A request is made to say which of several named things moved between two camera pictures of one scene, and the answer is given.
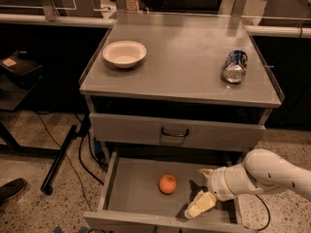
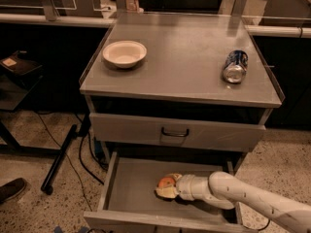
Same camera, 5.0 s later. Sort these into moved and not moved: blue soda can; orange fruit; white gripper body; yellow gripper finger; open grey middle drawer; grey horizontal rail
Moved: yellow gripper finger; white gripper body
Not moved: blue soda can; open grey middle drawer; orange fruit; grey horizontal rail
